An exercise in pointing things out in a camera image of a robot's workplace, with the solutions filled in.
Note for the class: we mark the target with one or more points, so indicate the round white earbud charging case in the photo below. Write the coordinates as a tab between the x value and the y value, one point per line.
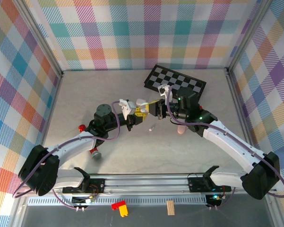
144	108

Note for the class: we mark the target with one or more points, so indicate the pink earbud charging case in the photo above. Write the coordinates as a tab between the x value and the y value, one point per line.
181	130

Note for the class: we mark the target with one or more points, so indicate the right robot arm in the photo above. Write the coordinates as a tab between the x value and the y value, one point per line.
260	179

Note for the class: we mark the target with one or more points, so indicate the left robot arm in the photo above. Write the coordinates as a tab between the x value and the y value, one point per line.
37	170

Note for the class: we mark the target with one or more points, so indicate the pale pink earbud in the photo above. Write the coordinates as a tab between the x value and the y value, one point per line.
152	128

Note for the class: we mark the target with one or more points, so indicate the red can with silver cap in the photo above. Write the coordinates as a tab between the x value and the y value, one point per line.
82	128

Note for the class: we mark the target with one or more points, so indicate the black and grey chessboard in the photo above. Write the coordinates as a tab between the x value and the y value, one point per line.
172	78

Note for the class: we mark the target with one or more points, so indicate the black connector box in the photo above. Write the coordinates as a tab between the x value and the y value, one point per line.
80	199
211	201

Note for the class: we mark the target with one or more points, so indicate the yellow toy brick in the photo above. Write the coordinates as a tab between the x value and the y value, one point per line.
124	211

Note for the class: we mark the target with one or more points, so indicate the wooden block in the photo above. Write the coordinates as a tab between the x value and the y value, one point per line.
170	208

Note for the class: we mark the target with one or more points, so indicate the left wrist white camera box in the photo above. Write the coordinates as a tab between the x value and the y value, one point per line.
128	108

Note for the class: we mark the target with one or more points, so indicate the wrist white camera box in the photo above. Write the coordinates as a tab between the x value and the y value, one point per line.
164	89
128	108

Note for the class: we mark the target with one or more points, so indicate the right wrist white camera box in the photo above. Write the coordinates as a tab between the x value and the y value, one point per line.
164	89

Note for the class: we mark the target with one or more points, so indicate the aluminium side rail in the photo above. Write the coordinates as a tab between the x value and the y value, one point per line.
51	106
235	94

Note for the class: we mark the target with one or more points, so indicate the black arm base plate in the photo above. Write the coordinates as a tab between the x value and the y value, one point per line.
98	185
196	185

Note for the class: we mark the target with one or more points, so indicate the aluminium mounting rail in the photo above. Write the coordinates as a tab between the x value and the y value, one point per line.
144	185

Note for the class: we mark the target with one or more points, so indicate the aluminium frame post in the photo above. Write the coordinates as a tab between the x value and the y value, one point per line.
40	37
247	35

